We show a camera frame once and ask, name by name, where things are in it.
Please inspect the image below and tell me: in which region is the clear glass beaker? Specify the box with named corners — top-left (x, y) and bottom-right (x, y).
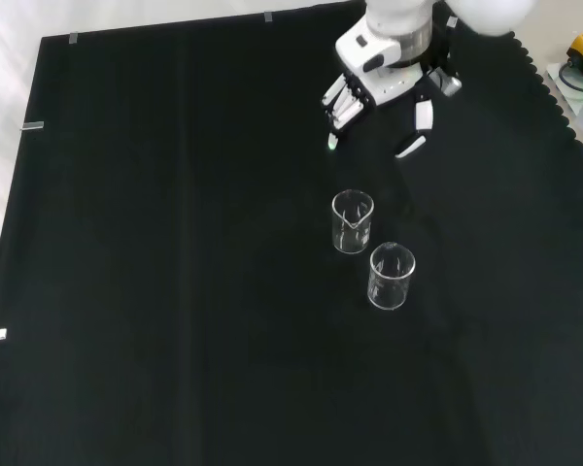
top-left (330, 189), bottom-right (375, 254)
top-left (366, 240), bottom-right (418, 312)

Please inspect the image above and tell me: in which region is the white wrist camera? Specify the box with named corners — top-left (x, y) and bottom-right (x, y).
top-left (334, 20), bottom-right (403, 75)

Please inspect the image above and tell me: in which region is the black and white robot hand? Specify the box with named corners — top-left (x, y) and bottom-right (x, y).
top-left (320, 61), bottom-right (464, 161)

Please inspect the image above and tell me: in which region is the black table cloth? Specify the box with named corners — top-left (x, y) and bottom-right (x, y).
top-left (0, 0), bottom-right (583, 466)

